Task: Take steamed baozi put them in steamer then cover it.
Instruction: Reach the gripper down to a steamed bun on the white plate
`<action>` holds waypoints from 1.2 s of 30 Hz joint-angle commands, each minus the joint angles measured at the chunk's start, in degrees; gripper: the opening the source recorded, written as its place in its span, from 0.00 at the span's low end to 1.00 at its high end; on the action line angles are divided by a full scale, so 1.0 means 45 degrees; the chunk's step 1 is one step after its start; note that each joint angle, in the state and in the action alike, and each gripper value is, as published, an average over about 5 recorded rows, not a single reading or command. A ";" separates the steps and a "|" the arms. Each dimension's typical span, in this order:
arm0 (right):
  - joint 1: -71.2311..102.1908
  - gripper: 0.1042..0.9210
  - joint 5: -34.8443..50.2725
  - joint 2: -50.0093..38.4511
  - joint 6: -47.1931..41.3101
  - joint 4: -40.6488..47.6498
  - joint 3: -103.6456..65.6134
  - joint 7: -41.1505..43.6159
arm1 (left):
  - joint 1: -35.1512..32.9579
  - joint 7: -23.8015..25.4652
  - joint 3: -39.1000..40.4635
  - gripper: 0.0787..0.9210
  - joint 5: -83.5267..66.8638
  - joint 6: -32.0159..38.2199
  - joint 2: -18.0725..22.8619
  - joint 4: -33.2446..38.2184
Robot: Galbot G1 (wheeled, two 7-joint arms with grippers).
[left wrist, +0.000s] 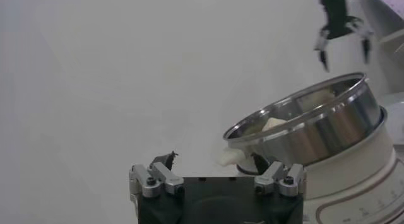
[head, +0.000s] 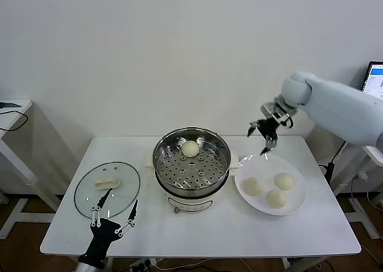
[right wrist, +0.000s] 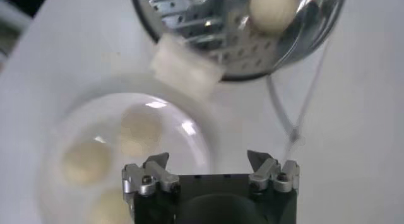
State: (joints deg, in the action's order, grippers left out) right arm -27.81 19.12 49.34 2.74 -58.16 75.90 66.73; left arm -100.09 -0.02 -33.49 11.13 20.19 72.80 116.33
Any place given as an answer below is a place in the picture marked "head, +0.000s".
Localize white steamed baozi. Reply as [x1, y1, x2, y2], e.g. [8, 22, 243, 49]
[241, 177, 266, 196]
[181, 140, 200, 158]
[265, 189, 287, 209]
[273, 172, 296, 191]

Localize black clamp block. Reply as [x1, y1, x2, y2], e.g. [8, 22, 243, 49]
[318, 162, 335, 185]

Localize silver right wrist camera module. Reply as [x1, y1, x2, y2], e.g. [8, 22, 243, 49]
[260, 102, 290, 122]

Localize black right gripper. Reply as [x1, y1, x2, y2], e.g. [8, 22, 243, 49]
[247, 117, 281, 156]

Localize grey open laptop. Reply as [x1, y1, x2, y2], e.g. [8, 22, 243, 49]
[361, 61, 383, 101]

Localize thin black looped cable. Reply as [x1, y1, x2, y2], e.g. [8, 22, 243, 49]
[0, 109, 30, 132]

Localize stainless steel steamer basket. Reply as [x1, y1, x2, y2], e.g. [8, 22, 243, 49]
[153, 127, 232, 197]

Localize white side table with cable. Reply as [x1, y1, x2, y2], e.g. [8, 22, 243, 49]
[0, 99, 62, 240]

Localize round glass pot lid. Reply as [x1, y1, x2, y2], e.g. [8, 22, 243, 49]
[74, 161, 141, 220]

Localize round white plate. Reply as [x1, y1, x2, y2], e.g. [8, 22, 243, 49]
[234, 153, 308, 216]

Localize white side table with laptop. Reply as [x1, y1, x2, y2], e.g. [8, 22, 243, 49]
[332, 140, 383, 240]

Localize white power strip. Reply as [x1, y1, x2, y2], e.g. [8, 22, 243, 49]
[130, 258, 158, 270]

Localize laptop charger cable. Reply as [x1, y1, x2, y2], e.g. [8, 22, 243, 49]
[330, 140, 348, 167]

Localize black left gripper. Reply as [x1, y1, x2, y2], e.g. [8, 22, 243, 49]
[78, 188, 139, 269]

